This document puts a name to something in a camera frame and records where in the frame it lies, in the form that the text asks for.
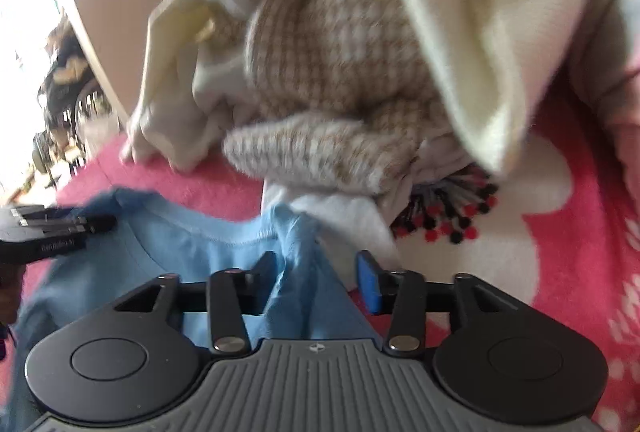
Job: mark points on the blue printed t-shirt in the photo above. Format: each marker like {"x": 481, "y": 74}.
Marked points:
{"x": 175, "y": 237}

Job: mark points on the white cotton garment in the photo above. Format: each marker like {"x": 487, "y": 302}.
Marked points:
{"x": 325, "y": 212}

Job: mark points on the pink grey floral quilt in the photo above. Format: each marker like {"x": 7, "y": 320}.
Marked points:
{"x": 615, "y": 37}

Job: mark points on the pink floral blanket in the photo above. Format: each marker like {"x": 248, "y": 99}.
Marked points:
{"x": 550, "y": 237}

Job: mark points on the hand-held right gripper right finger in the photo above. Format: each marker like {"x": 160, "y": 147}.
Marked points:
{"x": 367, "y": 282}

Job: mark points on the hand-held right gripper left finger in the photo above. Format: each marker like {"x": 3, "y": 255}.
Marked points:
{"x": 262, "y": 282}

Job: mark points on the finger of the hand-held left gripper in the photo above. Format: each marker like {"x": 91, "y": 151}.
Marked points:
{"x": 30, "y": 214}
{"x": 95, "y": 224}

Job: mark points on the black wheelchair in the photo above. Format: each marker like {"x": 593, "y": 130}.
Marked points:
{"x": 65, "y": 62}

